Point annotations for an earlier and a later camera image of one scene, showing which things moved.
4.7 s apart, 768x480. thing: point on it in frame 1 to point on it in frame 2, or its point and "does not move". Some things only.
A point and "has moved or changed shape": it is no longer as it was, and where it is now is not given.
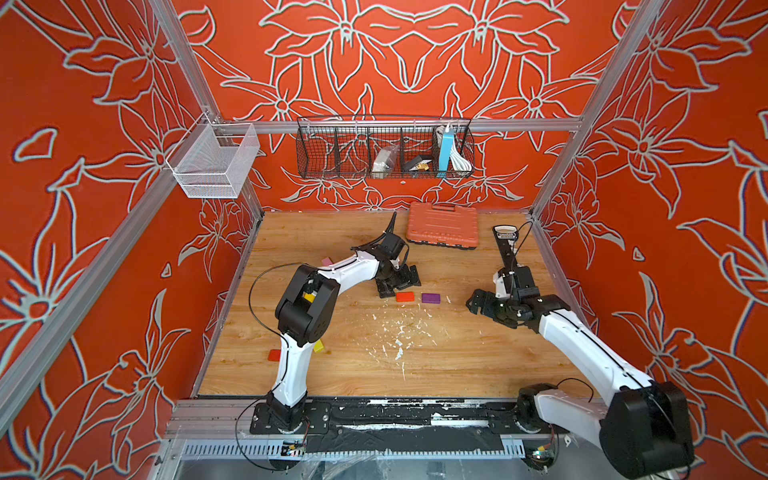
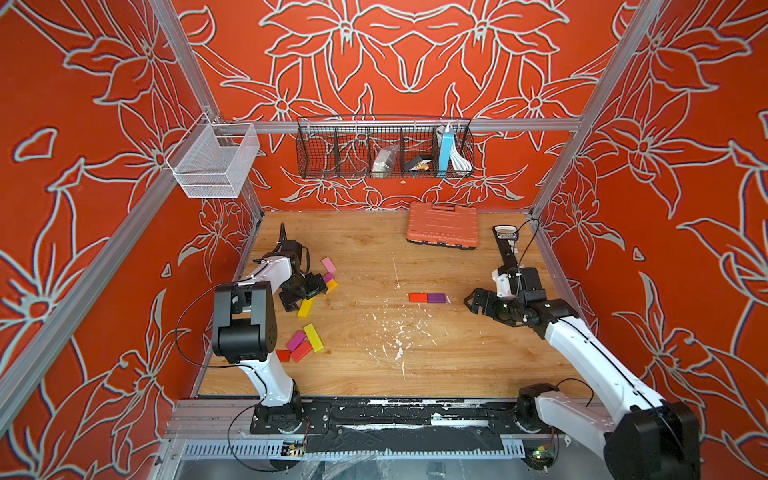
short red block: (405, 296) to (418, 297)
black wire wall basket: (385, 147) does not move
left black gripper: (405, 282) to (312, 289)
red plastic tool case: (442, 225) does not move
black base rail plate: (403, 426) does not move
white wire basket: (213, 160) does not move
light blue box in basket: (446, 150) does not move
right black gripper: (476, 298) does not move
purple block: (431, 298) has moved or changed shape
